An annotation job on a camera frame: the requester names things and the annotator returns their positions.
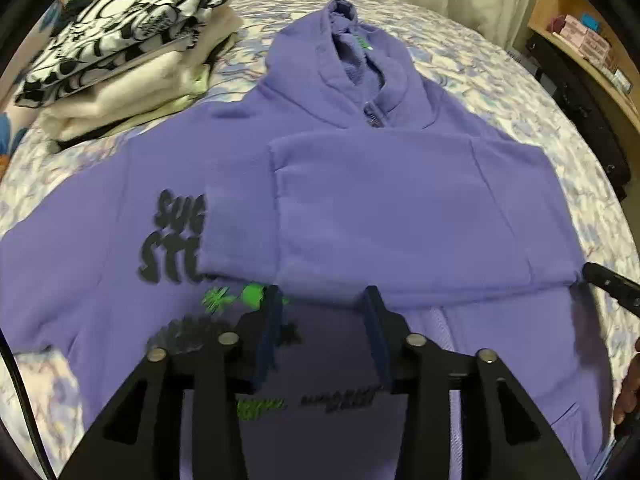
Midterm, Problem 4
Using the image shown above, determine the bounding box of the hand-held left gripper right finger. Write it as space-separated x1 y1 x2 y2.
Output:
363 285 583 480

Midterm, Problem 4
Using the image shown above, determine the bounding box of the black and white patterned cloth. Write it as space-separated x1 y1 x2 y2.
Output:
15 0 248 108

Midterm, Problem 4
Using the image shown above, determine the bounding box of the floral bed sheet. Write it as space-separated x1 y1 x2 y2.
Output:
0 0 640 480

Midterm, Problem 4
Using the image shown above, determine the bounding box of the black cable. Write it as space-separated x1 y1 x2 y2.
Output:
0 330 56 480

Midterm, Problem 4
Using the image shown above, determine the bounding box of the stack of pink boxes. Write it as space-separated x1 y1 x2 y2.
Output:
547 12 613 68

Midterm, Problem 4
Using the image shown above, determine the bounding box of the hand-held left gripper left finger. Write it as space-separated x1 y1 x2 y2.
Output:
57 285 286 480

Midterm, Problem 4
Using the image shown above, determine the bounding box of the purple hoodie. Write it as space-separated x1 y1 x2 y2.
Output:
0 0 618 480

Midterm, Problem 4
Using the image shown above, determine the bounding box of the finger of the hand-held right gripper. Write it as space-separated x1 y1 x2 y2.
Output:
582 260 640 318

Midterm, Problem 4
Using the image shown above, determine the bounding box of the cream folded garment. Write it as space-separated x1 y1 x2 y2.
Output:
37 7 246 143

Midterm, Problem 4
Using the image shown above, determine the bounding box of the person's right hand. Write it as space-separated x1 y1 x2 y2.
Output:
613 337 640 426

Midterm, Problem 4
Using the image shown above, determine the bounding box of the wooden shelf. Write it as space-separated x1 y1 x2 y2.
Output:
515 0 640 136

